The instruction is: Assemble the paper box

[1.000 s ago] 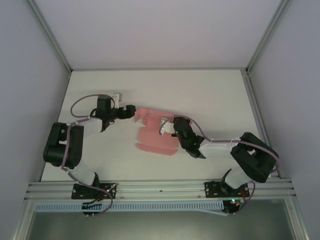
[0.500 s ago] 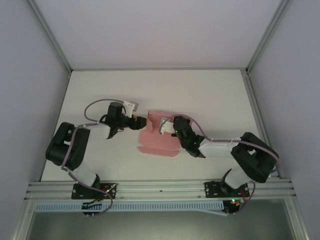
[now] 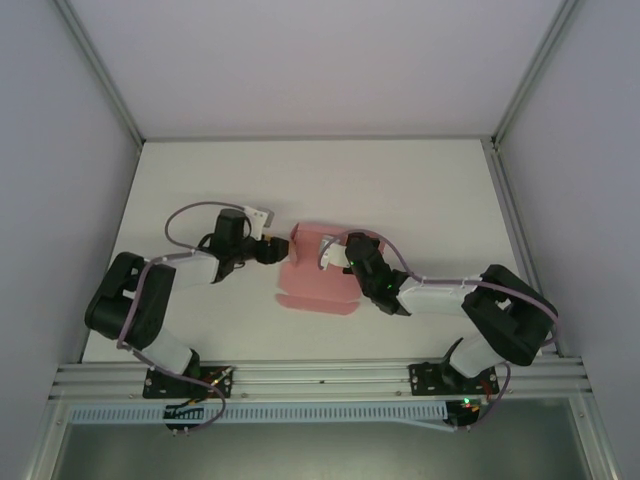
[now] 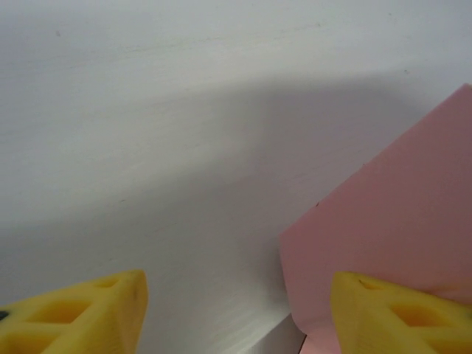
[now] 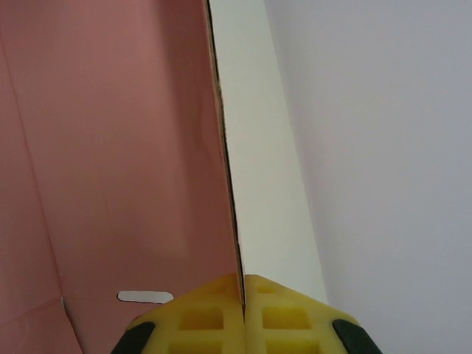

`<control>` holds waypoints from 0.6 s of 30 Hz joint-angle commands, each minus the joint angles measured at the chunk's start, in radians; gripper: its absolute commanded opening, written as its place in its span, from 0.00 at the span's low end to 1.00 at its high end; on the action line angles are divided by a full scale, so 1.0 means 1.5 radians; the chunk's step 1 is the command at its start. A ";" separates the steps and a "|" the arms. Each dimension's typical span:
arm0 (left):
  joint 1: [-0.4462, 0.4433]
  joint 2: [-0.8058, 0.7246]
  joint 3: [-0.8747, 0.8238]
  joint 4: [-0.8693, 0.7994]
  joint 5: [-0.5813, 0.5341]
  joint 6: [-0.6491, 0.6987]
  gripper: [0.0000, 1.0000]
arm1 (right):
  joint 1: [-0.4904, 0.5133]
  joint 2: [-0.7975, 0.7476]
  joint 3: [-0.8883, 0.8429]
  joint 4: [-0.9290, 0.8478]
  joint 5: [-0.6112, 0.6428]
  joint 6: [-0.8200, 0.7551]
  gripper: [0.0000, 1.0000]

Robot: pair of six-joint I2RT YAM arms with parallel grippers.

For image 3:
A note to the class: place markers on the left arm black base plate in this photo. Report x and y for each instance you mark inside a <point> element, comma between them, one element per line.
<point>160,387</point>

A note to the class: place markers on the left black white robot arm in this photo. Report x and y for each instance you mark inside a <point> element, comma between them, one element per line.
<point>150,305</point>

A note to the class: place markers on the black circuit board green light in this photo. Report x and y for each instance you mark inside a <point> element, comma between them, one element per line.
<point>465,410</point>

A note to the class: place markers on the aluminium frame post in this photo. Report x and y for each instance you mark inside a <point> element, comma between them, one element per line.
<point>535,70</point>
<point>107,80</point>

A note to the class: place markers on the aluminium mounting rail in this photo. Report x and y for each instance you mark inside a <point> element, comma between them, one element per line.
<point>320,372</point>

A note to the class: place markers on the grey metal panel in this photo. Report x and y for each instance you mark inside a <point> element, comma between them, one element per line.
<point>320,455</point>

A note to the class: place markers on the right aluminium frame post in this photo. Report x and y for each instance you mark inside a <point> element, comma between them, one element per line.
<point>535,70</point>

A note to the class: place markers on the aluminium side rail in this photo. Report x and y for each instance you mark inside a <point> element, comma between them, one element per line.
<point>520,240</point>

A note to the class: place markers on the left aluminium frame post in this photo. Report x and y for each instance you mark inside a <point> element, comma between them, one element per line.
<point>107,80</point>

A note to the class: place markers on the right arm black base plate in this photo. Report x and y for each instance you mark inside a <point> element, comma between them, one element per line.
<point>425,380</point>

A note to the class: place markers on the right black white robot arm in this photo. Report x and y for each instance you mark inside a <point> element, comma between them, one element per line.
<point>505,320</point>

